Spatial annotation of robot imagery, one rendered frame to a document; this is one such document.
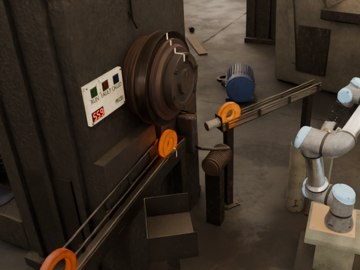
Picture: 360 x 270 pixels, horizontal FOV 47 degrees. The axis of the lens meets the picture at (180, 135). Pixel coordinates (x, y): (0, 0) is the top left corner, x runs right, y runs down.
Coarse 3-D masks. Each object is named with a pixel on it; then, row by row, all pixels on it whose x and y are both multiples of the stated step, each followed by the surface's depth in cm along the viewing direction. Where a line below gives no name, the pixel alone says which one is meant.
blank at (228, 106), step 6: (228, 102) 255; (234, 102) 257; (222, 108) 253; (228, 108) 254; (234, 108) 256; (240, 108) 258; (222, 114) 253; (234, 114) 259; (240, 114) 260; (222, 120) 255; (228, 120) 258; (234, 120) 260
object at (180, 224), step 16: (160, 208) 190; (176, 208) 192; (160, 224) 188; (176, 224) 187; (160, 240) 165; (176, 240) 166; (192, 240) 168; (160, 256) 170; (176, 256) 171; (192, 256) 172
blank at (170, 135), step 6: (168, 132) 220; (174, 132) 225; (162, 138) 218; (168, 138) 220; (174, 138) 226; (162, 144) 217; (168, 144) 228; (174, 144) 228; (162, 150) 218; (168, 150) 223; (162, 156) 224; (168, 156) 224
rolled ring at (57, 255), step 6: (54, 252) 156; (60, 252) 157; (66, 252) 160; (72, 252) 163; (48, 258) 154; (54, 258) 154; (60, 258) 157; (66, 258) 162; (72, 258) 164; (42, 264) 153; (48, 264) 152; (54, 264) 154; (66, 264) 165; (72, 264) 164
